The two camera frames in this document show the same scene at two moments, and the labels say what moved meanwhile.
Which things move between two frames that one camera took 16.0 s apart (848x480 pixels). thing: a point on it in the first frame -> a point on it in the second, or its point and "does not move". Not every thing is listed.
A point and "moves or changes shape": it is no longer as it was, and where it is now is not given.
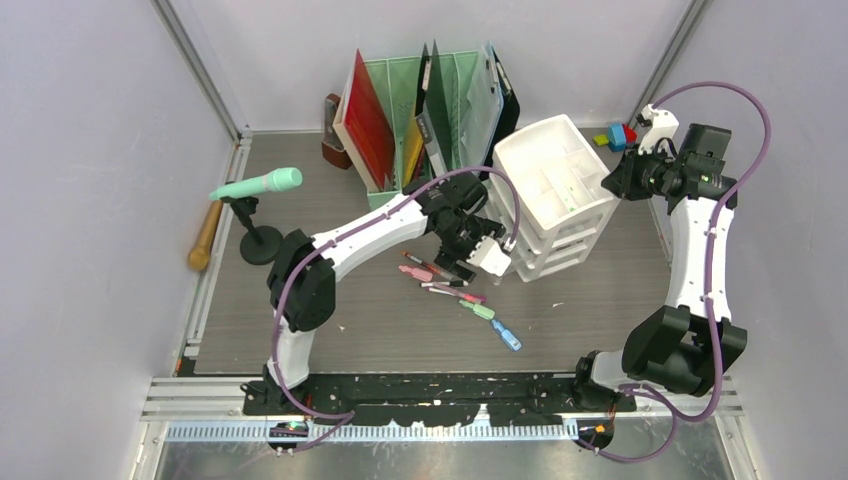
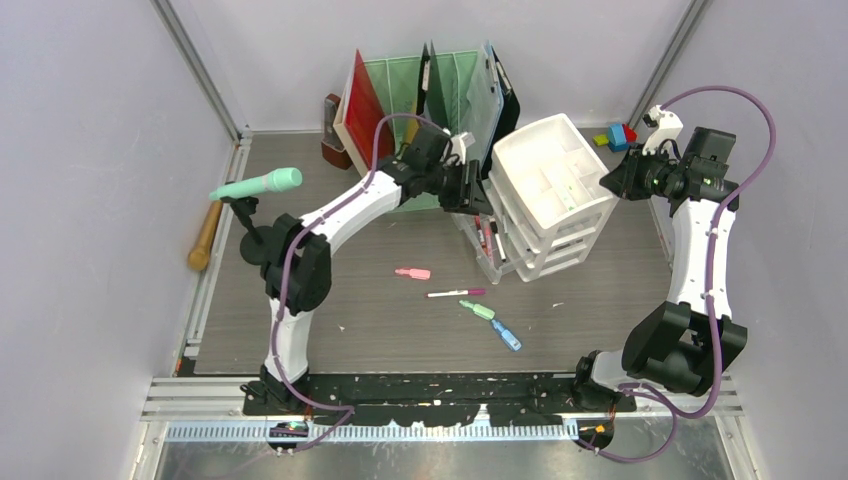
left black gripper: x=450 y=259 -> x=478 y=201
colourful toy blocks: x=618 y=136 does not move
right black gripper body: x=644 y=175 does not move
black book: x=431 y=93 does not move
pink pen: x=458 y=293 moves or changes shape
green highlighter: x=480 y=310 does not move
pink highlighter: x=417 y=272 does not move
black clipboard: x=511 y=108 does not move
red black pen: x=419 y=261 moves or changes shape
